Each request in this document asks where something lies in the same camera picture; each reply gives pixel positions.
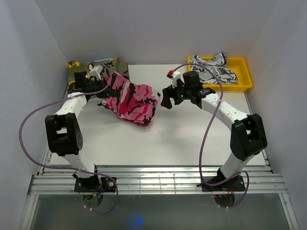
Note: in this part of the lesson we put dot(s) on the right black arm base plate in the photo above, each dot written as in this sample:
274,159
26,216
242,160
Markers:
234,185

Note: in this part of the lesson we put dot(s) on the aluminium frame rail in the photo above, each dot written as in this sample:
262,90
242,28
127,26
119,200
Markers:
155,181

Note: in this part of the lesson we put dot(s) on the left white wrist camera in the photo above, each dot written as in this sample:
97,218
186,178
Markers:
96,72

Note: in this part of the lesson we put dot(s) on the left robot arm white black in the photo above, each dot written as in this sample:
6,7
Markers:
64,135

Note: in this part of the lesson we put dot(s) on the white black newsprint trousers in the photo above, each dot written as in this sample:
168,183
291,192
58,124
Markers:
216,65

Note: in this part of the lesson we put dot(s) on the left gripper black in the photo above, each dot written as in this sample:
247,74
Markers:
106,93

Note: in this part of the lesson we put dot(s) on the yellow plastic tray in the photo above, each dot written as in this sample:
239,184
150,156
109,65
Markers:
239,67

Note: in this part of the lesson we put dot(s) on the pink camouflage trousers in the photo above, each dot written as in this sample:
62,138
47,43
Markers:
131,102

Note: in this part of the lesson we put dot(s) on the green camouflage folded trousers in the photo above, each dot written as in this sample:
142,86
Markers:
118,65

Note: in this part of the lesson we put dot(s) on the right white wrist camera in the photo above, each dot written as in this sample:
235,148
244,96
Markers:
174,75

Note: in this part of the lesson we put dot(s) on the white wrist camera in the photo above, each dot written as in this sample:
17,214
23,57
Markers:
96,72
174,75

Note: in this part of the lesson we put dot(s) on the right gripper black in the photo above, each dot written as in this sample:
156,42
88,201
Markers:
170,92

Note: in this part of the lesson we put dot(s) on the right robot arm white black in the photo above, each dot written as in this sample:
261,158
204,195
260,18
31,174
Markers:
247,138

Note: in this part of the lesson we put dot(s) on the light blue folded garment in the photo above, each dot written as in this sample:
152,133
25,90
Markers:
105,59

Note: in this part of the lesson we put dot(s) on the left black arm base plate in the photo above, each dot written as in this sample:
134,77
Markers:
110,185

